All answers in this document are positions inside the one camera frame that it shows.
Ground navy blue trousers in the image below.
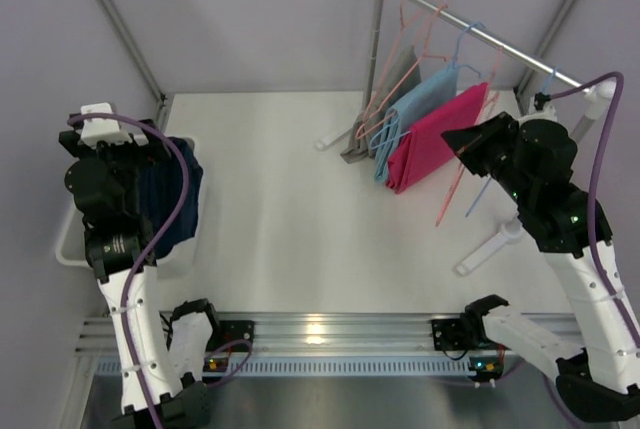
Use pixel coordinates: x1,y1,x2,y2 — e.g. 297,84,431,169
139,137,204,258

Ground coral pink hanger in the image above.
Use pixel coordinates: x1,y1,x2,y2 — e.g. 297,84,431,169
435,45,504,228

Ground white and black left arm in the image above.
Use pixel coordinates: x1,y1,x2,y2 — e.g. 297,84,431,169
59,105,219,428

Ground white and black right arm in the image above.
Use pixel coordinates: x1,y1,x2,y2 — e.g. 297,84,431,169
442,112,639,423

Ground pink trousers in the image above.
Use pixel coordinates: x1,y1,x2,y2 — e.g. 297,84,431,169
385,82,489,194

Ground light blue trousers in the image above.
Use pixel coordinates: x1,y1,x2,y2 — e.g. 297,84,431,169
371,67,459,184

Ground grey trousers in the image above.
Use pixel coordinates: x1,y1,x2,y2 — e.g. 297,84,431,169
341,45,422,164

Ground white and metal clothes rack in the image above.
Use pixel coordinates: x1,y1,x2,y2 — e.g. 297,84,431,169
314,0,622,277

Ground white plastic laundry basket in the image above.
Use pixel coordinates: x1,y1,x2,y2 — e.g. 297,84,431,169
55,135,208,279

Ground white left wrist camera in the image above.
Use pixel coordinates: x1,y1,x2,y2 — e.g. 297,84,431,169
80,102,131,149

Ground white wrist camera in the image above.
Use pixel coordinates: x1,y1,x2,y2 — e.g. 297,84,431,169
530,92,558,122
80,102,131,149

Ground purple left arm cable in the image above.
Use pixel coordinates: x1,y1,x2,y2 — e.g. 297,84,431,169
67,112,254,429

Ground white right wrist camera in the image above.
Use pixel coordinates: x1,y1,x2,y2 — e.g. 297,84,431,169
530,92,558,122

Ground aluminium mounting rail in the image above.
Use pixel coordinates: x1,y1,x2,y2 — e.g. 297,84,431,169
74,312,621,356

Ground grey slotted cable duct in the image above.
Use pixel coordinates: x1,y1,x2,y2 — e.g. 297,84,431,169
94,356,476,378

